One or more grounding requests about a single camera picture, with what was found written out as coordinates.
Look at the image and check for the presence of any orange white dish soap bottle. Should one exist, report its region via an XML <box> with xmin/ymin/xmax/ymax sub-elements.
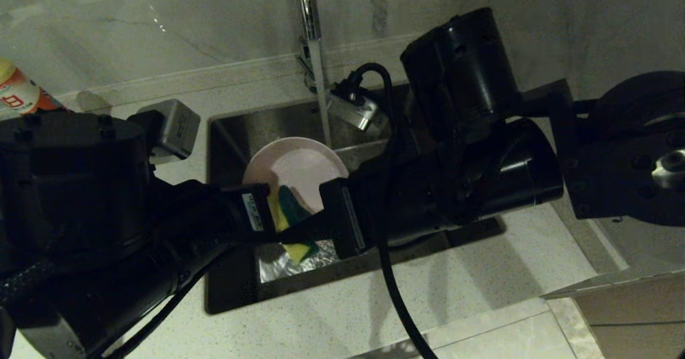
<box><xmin>0</xmin><ymin>58</ymin><xmax>68</xmax><ymax>115</ymax></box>

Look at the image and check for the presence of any stainless steel sink basin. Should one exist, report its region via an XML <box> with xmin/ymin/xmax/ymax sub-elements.
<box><xmin>205</xmin><ymin>83</ymin><xmax>505</xmax><ymax>315</ymax></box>

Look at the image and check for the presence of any green and yellow sponge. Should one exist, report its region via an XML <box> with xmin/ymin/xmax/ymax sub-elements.
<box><xmin>267</xmin><ymin>185</ymin><xmax>321</xmax><ymax>264</ymax></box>

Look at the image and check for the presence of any chrome faucet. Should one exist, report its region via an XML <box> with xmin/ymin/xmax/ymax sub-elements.
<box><xmin>293</xmin><ymin>0</ymin><xmax>331</xmax><ymax>95</ymax></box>

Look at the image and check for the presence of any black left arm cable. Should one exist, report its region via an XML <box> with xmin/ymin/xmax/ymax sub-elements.
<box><xmin>106</xmin><ymin>263</ymin><xmax>226</xmax><ymax>359</ymax></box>

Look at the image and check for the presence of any beige wooden cabinet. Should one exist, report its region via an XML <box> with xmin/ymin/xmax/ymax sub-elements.
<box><xmin>573</xmin><ymin>273</ymin><xmax>685</xmax><ymax>359</ymax></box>

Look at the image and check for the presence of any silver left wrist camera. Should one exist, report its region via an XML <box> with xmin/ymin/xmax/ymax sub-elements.
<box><xmin>127</xmin><ymin>99</ymin><xmax>202</xmax><ymax>165</ymax></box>

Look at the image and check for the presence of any pink plastic bowl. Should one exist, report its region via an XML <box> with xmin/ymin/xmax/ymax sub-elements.
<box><xmin>242</xmin><ymin>137</ymin><xmax>350</xmax><ymax>216</ymax></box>

